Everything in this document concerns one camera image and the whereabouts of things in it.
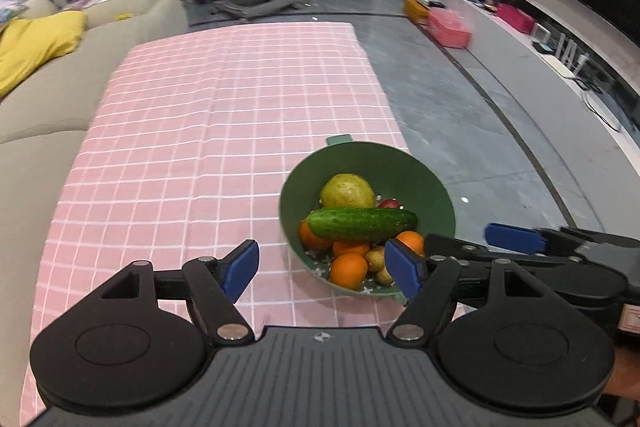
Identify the small orange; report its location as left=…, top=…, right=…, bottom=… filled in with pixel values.
left=298, top=219, right=333, bottom=253

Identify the beige sofa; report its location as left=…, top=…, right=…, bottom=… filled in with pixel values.
left=0, top=0, right=188, bottom=427

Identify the large orange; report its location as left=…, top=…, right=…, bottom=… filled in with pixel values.
left=329, top=253, right=369, bottom=291

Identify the yellow-green pear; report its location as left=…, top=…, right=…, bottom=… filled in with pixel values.
left=320, top=173, right=376, bottom=210

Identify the grey tv cabinet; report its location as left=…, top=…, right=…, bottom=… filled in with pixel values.
left=410, top=0, right=640, bottom=258

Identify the orange box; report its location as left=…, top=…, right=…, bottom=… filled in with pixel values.
left=404, top=0, right=433, bottom=26

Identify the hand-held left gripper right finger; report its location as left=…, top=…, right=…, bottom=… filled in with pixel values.
left=384, top=238, right=543, bottom=344

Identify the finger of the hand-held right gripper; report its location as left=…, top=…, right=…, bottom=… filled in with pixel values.
left=424, top=233, right=583, bottom=270
left=484, top=223, right=583, bottom=258

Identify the green cucumber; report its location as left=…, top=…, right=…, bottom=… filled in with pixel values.
left=306, top=207, right=418, bottom=243

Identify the black cable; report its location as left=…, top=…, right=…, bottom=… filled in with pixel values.
left=582, top=77, right=623, bottom=132

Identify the magenta box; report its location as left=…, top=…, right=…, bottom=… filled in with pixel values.
left=495, top=3, right=536, bottom=34

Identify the yellow cushion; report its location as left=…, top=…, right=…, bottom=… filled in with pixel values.
left=0, top=11, right=88, bottom=98

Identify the pink box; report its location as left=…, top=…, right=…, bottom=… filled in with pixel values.
left=427, top=8, right=473, bottom=49

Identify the green colander bowl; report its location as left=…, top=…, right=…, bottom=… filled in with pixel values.
left=278, top=134, right=457, bottom=306

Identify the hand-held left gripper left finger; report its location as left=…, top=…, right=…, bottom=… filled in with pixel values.
left=97, top=239, right=261, bottom=344

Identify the white power strip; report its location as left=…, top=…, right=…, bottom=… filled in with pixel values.
left=542, top=54, right=576, bottom=78

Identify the pink checked tablecloth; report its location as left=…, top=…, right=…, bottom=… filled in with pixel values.
left=17, top=22, right=476, bottom=427

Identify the blue patterned cushion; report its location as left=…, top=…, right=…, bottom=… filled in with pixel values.
left=0, top=0, right=28, bottom=25

